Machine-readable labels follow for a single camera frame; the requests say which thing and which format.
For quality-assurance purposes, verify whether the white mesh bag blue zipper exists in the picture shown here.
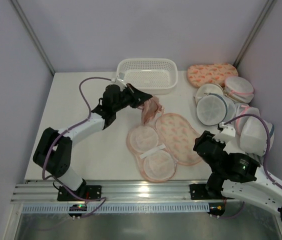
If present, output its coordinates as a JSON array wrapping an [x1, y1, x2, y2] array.
[[196, 93, 236, 126]]

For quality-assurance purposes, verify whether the white mesh bag pink zipper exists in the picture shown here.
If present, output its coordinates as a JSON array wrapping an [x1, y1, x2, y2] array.
[[224, 76, 254, 104]]

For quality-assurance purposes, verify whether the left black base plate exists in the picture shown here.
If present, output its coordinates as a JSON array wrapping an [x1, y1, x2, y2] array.
[[57, 185, 102, 202]]

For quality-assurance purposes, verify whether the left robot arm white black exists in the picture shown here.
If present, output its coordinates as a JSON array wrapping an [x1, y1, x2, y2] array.
[[33, 83, 153, 192]]

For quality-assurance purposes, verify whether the cream mesh bag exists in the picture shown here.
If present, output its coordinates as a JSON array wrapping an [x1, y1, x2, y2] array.
[[194, 83, 224, 104]]

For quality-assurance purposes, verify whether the pink satin lace bra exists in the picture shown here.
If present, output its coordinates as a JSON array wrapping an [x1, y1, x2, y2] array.
[[126, 83, 164, 125]]

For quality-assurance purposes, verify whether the left aluminium corner post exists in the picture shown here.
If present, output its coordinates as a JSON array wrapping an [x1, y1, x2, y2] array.
[[9, 0, 56, 76]]

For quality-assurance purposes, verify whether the purple cable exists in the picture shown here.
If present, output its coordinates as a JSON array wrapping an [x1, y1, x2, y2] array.
[[41, 76, 117, 217], [210, 113, 282, 219]]

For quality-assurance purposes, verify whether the white mesh bag pink trim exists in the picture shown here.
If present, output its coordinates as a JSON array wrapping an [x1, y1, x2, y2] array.
[[235, 103, 260, 135]]

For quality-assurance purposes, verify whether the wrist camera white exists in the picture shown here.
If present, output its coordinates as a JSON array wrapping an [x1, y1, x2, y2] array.
[[213, 122, 236, 144], [111, 72, 126, 87]]

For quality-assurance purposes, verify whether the peach floral laundry bag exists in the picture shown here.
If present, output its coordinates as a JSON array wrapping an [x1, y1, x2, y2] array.
[[126, 113, 202, 183]]

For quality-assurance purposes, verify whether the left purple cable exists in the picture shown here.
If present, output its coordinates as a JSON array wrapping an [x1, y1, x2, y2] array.
[[41, 76, 117, 217]]

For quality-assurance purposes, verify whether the aluminium corner post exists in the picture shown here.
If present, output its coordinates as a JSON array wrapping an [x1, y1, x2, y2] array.
[[233, 0, 277, 68], [9, 0, 56, 76]]

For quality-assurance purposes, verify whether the peach floral bag at back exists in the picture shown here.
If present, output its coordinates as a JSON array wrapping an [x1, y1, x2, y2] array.
[[187, 63, 239, 88]]

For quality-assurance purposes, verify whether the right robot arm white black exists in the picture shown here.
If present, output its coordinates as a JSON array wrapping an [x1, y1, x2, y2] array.
[[193, 131, 282, 222]]

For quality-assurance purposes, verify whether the right aluminium corner post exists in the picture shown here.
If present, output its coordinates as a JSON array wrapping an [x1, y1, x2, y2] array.
[[233, 0, 277, 68]]

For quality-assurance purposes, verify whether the white mesh bag blue strap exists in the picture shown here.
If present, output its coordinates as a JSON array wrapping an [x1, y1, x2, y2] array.
[[239, 115, 276, 157]]

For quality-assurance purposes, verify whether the white perforated plastic basket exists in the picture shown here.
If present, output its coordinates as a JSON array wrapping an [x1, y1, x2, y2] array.
[[116, 58, 179, 95]]

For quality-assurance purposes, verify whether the aluminium mounting rail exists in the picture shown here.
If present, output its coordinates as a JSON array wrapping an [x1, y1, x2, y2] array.
[[10, 178, 234, 202]]

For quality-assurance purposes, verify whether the slotted white cable duct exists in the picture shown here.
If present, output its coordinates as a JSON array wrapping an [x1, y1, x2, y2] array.
[[21, 202, 210, 214]]

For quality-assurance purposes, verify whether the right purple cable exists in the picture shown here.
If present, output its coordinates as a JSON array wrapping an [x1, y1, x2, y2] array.
[[210, 113, 282, 219]]

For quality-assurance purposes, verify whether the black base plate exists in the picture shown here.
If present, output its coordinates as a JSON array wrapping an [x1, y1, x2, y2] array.
[[189, 181, 233, 200], [57, 185, 102, 202]]

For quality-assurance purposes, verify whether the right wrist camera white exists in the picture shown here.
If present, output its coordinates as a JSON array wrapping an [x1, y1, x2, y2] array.
[[213, 122, 236, 144]]

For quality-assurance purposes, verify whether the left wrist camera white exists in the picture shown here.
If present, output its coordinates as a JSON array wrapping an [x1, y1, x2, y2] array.
[[111, 72, 126, 87]]

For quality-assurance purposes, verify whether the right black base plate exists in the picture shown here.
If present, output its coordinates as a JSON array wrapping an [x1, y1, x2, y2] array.
[[189, 181, 233, 200]]

